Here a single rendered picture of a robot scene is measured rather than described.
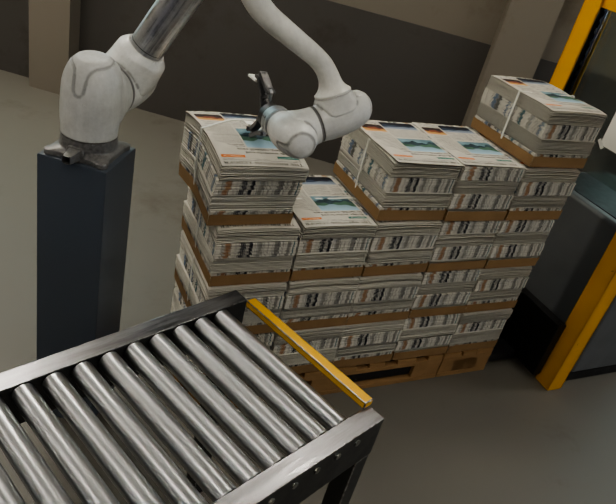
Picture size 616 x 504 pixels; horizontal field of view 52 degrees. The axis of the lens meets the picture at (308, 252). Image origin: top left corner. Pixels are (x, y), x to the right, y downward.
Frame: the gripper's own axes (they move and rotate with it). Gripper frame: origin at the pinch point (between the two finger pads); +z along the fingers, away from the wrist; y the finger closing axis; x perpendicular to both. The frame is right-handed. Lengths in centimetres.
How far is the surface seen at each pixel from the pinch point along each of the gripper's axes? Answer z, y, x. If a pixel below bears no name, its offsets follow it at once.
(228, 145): -10.6, 11.9, -8.7
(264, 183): -18.6, 20.4, 1.4
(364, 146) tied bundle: 5, 15, 49
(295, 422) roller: -90, 47, -14
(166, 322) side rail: -55, 43, -35
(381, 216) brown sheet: -15, 33, 49
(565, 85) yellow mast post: 27, -11, 160
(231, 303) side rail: -49, 42, -16
